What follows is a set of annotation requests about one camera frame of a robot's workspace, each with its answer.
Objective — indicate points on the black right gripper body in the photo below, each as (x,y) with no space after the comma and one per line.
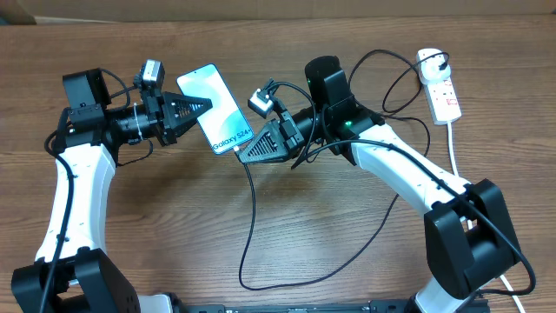
(294,137)

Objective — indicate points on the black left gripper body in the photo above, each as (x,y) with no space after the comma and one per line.
(155,116)

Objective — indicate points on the blue Samsung Galaxy smartphone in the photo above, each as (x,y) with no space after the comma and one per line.
(224,125)

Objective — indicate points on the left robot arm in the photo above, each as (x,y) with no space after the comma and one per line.
(72,272)

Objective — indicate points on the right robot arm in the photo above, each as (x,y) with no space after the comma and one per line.
(470,239)

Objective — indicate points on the white USB charger plug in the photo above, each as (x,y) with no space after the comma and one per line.
(432,65)

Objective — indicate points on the brown cardboard backdrop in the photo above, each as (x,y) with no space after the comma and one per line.
(102,11)

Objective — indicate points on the white power strip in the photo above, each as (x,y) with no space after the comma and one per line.
(443,102)

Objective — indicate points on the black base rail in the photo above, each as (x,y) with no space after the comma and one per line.
(304,308)

